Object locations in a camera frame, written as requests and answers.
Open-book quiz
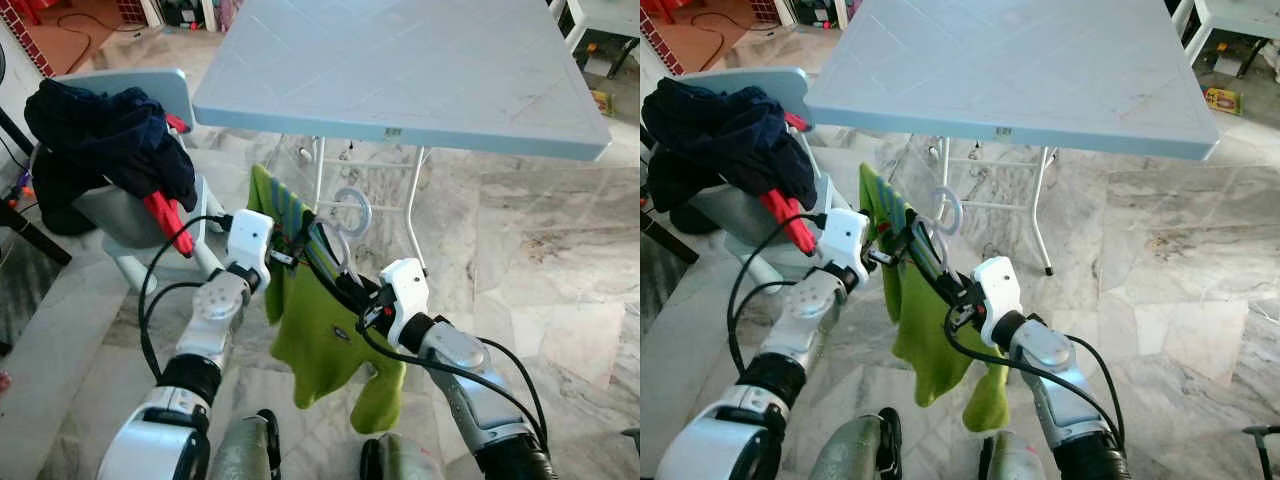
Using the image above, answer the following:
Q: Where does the lime green garment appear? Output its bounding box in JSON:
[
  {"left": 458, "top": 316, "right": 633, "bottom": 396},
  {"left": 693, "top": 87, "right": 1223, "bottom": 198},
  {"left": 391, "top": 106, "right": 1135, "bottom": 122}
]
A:
[
  {"left": 858, "top": 163, "right": 1011, "bottom": 433},
  {"left": 247, "top": 163, "right": 408, "bottom": 436}
]

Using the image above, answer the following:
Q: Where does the translucent plastic clothes hanger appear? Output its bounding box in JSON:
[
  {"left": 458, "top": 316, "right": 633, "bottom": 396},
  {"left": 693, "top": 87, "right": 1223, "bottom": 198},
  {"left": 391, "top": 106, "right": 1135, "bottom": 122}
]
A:
[
  {"left": 915, "top": 187, "right": 963, "bottom": 291},
  {"left": 300, "top": 187, "right": 376, "bottom": 291}
]

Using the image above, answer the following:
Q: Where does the red plastic hanger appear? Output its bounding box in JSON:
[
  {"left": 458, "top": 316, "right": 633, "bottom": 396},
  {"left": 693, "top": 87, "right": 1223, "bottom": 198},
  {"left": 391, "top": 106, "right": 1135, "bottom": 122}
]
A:
[
  {"left": 760, "top": 112, "right": 816, "bottom": 256},
  {"left": 143, "top": 112, "right": 196, "bottom": 258}
]

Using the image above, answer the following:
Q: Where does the silver right robot leg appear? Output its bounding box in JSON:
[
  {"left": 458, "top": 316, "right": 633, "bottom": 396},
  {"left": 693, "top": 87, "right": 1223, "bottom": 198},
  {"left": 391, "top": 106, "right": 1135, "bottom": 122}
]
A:
[
  {"left": 980, "top": 430, "right": 1051, "bottom": 480},
  {"left": 360, "top": 432, "right": 446, "bottom": 480}
]

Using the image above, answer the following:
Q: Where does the light blue plastic chair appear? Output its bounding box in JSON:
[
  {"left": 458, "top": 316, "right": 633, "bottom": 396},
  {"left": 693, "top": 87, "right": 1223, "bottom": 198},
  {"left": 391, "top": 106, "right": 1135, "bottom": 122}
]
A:
[
  {"left": 30, "top": 68, "right": 251, "bottom": 291},
  {"left": 648, "top": 68, "right": 851, "bottom": 291}
]

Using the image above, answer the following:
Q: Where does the black tube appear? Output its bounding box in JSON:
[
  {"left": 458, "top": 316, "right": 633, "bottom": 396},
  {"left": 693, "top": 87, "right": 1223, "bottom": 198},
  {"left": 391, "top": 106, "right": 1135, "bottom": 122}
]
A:
[
  {"left": 0, "top": 195, "right": 73, "bottom": 266},
  {"left": 640, "top": 210, "right": 693, "bottom": 263}
]

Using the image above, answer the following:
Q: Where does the light blue folding table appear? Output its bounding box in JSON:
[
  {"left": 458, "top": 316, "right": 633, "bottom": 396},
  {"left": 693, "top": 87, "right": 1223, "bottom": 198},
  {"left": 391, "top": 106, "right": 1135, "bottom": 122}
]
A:
[
  {"left": 803, "top": 0, "right": 1223, "bottom": 276},
  {"left": 192, "top": 0, "right": 613, "bottom": 276}
]

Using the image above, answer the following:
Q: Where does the brown floor mat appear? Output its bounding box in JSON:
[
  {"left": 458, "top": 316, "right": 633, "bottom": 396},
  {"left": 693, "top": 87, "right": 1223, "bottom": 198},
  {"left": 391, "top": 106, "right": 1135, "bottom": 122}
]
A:
[
  {"left": 660, "top": 0, "right": 761, "bottom": 71},
  {"left": 25, "top": 0, "right": 136, "bottom": 76}
]

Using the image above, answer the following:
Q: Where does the white side table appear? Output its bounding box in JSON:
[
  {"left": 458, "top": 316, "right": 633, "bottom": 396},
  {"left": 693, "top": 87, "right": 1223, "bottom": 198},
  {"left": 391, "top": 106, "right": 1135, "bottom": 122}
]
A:
[
  {"left": 548, "top": 0, "right": 641, "bottom": 79},
  {"left": 1170, "top": 0, "right": 1280, "bottom": 81}
]

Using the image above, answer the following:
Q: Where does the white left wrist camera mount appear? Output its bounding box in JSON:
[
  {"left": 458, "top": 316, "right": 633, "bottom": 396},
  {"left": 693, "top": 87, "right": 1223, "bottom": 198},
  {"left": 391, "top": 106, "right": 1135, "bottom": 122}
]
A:
[
  {"left": 226, "top": 209, "right": 275, "bottom": 291},
  {"left": 818, "top": 208, "right": 869, "bottom": 291}
]

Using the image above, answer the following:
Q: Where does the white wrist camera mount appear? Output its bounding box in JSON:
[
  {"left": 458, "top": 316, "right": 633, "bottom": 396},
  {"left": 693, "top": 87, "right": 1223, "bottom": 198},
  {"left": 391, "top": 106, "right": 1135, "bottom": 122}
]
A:
[
  {"left": 818, "top": 208, "right": 869, "bottom": 291},
  {"left": 378, "top": 259, "right": 431, "bottom": 346},
  {"left": 226, "top": 209, "right": 275, "bottom": 291},
  {"left": 972, "top": 257, "right": 1026, "bottom": 346}
]

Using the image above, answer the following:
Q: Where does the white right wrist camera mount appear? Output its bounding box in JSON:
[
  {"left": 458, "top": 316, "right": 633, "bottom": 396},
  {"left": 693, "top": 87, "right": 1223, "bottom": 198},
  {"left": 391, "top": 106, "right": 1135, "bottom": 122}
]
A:
[
  {"left": 378, "top": 259, "right": 431, "bottom": 346},
  {"left": 972, "top": 257, "right": 1026, "bottom": 346}
]

